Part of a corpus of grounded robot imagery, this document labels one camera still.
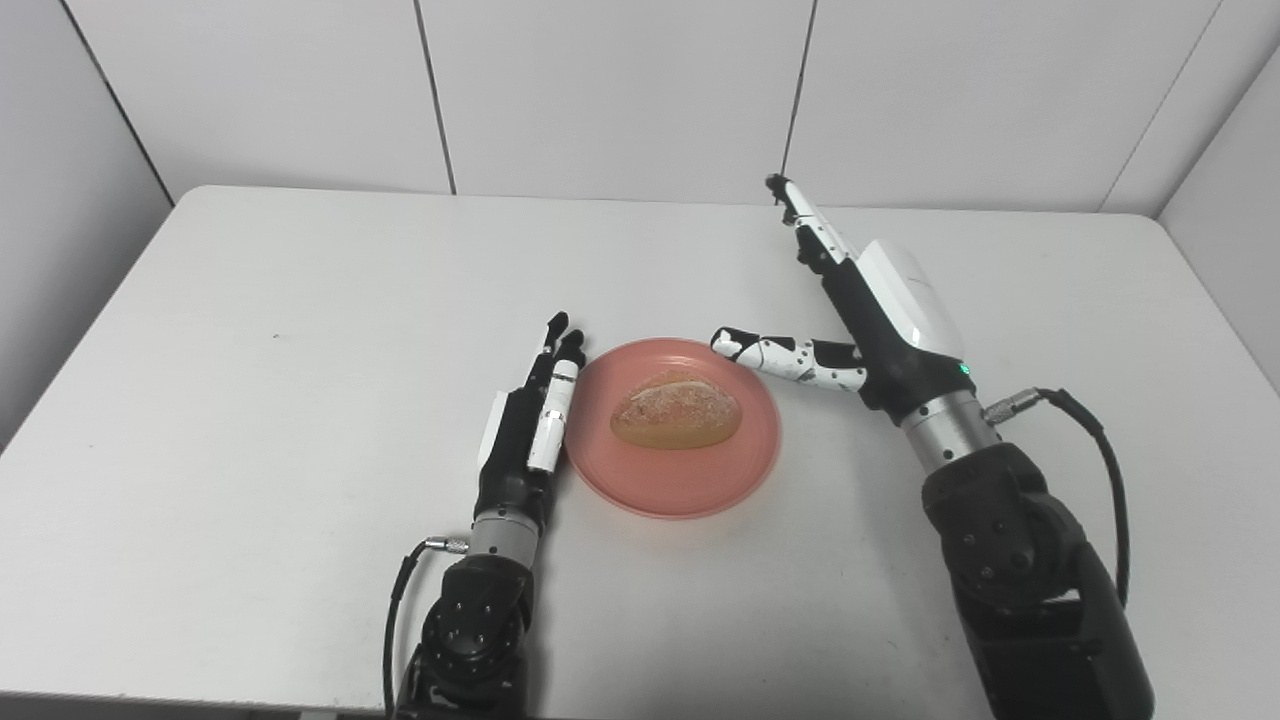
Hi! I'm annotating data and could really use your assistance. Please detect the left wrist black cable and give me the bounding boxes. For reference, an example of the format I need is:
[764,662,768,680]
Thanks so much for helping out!
[382,536,471,717]

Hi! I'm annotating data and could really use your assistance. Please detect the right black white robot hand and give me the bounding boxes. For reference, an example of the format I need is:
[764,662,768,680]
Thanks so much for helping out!
[711,174,976,426]

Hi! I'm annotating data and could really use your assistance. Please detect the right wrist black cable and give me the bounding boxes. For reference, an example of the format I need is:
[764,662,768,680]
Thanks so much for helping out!
[983,387,1131,609]

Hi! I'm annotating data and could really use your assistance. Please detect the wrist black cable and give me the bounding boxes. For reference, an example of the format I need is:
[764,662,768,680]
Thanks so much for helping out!
[382,536,471,717]
[983,387,1131,609]

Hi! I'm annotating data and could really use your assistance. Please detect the golden bread roll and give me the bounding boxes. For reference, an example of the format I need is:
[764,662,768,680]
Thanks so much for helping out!
[610,371,743,451]

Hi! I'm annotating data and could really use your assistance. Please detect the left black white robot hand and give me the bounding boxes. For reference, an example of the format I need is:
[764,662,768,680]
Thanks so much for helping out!
[474,312,587,531]

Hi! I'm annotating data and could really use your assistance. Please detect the pink plate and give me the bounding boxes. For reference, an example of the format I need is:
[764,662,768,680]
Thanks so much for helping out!
[564,338,782,519]

